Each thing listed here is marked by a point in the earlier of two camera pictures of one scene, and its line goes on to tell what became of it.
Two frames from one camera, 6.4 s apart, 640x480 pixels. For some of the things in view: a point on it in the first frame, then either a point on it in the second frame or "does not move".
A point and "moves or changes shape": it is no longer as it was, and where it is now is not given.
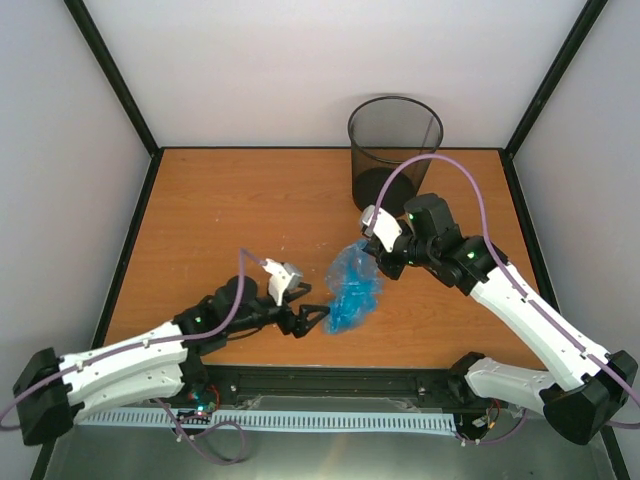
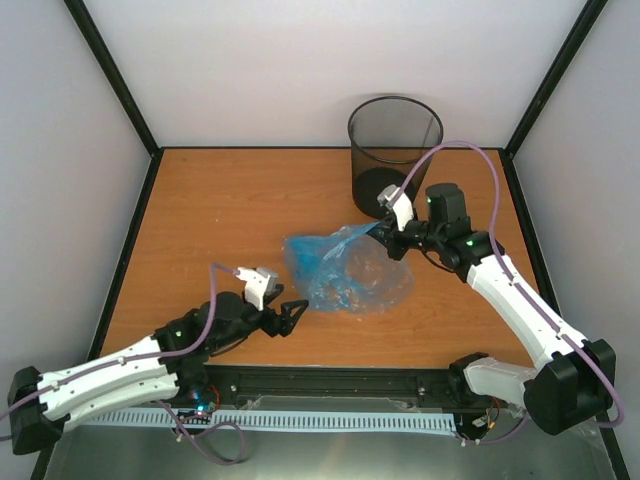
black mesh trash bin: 383,132 does not move
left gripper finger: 304,322 -> 291,312
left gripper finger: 290,296 -> 269,297
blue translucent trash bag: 353,282 moves or changes shape
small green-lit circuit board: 201,406 does not move
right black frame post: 569,49 does not move
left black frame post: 91,34 does not move
